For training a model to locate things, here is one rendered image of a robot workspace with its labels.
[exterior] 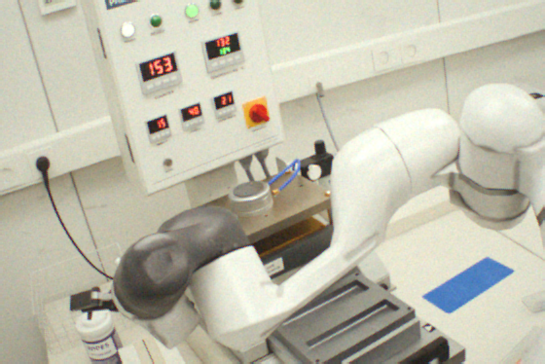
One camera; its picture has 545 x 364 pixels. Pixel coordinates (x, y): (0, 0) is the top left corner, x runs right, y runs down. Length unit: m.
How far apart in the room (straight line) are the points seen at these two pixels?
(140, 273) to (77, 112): 1.00
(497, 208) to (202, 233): 0.38
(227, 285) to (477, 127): 0.35
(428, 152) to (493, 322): 0.67
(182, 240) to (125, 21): 0.56
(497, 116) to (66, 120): 1.18
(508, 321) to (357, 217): 0.70
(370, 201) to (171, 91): 0.56
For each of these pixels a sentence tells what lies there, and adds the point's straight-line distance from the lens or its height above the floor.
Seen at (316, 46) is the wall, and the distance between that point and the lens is 1.81.
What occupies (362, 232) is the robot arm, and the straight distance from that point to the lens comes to 0.78.
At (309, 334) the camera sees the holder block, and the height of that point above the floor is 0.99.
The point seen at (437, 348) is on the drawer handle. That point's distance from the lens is 0.96.
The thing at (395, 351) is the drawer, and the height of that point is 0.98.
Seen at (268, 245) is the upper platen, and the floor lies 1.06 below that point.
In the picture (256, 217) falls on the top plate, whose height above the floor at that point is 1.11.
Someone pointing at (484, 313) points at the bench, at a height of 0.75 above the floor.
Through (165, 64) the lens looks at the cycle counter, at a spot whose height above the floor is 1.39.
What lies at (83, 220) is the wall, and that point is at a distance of 1.76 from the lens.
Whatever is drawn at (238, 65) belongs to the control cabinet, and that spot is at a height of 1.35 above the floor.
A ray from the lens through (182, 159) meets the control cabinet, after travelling 1.26.
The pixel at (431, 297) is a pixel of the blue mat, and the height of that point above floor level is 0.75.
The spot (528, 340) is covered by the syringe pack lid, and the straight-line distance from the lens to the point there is 1.33.
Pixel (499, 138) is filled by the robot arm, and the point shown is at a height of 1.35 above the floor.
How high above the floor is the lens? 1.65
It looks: 25 degrees down
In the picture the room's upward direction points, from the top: 11 degrees counter-clockwise
